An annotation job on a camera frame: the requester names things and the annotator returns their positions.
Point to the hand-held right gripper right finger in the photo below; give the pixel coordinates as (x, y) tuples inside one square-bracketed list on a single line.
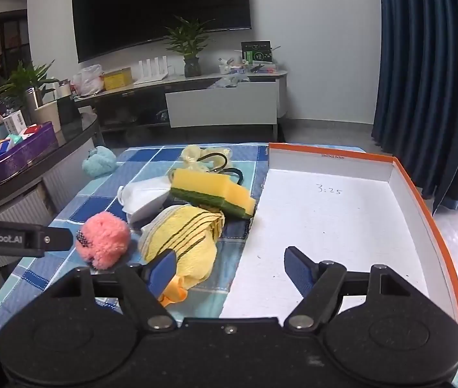
[(298, 270)]

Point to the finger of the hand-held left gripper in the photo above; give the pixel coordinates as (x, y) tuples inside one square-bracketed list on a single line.
[(58, 239)]

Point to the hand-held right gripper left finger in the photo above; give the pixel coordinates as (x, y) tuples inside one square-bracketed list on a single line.
[(163, 273)]

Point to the orange cloth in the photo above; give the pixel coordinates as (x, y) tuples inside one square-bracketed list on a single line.
[(174, 291)]

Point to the yellow striped knitted pouch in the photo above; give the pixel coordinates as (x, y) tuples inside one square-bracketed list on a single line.
[(188, 238)]

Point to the pink crochet pouch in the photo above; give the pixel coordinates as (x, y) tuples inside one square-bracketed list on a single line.
[(106, 238)]

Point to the orange-edged cardboard box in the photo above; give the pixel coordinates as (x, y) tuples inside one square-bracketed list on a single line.
[(334, 218)]

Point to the white face mask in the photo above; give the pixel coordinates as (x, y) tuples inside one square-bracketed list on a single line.
[(142, 200)]

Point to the light blue crochet pouch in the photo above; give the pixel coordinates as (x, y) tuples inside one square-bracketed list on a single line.
[(99, 163)]

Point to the yellow green sponge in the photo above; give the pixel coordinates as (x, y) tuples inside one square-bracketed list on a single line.
[(209, 188)]

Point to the ribbed black hair band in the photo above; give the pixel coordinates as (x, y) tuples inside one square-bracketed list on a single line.
[(237, 173)]

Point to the pale yellow fabric scrunchie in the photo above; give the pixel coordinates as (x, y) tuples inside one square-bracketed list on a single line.
[(192, 155)]

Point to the smooth black hair band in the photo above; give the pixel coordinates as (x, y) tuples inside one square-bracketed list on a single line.
[(213, 155)]

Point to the white ribbed cabinet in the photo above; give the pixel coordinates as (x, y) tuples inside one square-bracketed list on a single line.
[(23, 206)]

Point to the blue checkered blanket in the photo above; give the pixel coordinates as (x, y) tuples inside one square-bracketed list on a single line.
[(91, 198)]

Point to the purple basket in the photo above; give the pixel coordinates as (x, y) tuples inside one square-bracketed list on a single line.
[(19, 153)]

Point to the black glass table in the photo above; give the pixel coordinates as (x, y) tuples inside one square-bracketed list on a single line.
[(71, 135)]

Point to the leafy plant in white pot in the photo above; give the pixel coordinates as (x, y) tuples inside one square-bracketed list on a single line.
[(47, 117)]

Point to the white plastic bag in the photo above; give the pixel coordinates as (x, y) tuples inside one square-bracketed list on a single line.
[(87, 81)]

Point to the yellow box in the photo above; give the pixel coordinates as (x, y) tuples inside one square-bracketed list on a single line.
[(118, 79)]

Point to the white tv cabinet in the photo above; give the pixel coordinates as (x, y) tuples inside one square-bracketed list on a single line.
[(221, 105)]

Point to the white router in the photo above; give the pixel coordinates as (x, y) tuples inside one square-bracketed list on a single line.
[(152, 68)]

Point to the clear plastic bag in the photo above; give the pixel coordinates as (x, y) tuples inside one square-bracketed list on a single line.
[(225, 82)]

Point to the potted plant in dark vase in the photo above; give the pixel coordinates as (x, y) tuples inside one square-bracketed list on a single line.
[(192, 66)]

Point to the clutter of small items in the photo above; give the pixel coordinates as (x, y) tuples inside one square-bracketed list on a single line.
[(249, 68)]

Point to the green black box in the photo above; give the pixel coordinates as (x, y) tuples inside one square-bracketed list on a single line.
[(256, 51)]

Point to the black television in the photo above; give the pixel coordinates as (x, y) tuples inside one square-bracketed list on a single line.
[(152, 8)]

